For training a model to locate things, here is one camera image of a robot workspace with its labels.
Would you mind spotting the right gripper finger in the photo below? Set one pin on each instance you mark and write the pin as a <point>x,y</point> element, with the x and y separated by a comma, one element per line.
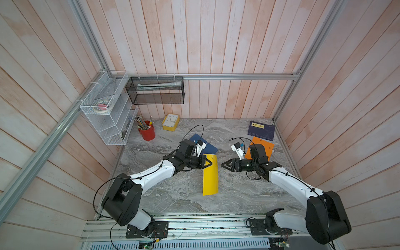
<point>231,162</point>
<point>230,168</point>

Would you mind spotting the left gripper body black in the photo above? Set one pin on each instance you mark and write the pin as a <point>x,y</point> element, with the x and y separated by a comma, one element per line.
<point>194,162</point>

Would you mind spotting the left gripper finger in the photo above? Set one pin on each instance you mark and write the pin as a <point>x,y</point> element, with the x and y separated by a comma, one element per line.
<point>206,165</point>
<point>207,158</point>

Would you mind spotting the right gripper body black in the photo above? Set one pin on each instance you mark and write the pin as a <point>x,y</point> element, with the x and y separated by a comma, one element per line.
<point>248,165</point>

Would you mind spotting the yellow paper document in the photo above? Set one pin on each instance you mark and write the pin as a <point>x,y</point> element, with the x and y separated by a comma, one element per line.
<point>211,178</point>

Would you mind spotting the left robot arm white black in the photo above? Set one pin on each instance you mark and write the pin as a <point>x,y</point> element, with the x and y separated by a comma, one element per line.
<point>122,201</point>

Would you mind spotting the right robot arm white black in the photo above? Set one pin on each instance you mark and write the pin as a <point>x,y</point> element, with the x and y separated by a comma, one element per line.
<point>325,220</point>

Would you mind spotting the blue paper document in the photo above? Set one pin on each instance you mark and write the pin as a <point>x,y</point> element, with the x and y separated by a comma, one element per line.
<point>209,148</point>

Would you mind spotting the orange paper document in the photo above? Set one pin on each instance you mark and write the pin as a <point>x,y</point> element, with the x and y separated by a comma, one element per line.
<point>266,144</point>

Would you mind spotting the dark navy notebook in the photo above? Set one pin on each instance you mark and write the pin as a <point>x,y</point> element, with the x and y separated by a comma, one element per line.
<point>262,131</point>

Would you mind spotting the yellow alarm clock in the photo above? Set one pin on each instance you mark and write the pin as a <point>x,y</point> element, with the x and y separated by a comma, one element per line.
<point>170,122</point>

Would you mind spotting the red pencil cup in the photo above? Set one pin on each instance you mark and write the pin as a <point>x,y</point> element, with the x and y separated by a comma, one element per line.
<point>149,133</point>

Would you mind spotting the pencils in cup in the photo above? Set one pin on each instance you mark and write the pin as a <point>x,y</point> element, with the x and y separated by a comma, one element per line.
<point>142,124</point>

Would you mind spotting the black mesh basket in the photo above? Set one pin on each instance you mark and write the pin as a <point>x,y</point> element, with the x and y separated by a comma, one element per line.
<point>156,90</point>

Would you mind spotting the tape roll in rack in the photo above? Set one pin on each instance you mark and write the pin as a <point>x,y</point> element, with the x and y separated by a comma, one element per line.
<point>103,106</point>

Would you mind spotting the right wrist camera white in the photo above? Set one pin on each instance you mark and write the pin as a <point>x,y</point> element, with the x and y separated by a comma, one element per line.
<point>239,149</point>

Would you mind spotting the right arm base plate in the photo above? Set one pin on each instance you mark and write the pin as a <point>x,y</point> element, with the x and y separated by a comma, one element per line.
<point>266,226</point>

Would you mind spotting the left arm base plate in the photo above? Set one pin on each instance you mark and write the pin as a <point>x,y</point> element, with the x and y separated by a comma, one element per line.
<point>155,230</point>

